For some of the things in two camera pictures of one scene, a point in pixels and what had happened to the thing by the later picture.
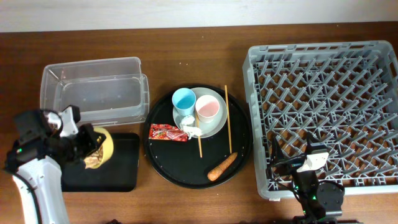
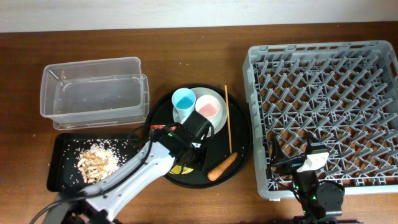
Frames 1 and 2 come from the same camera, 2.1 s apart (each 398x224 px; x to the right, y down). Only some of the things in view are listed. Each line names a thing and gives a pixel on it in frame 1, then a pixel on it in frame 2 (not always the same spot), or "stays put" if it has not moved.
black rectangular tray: (120, 173) stays put
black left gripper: (95, 140) -> (203, 159)
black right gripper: (278, 157) stays put
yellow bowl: (102, 154) -> (176, 170)
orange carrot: (213, 174) stays put
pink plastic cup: (208, 108) stays put
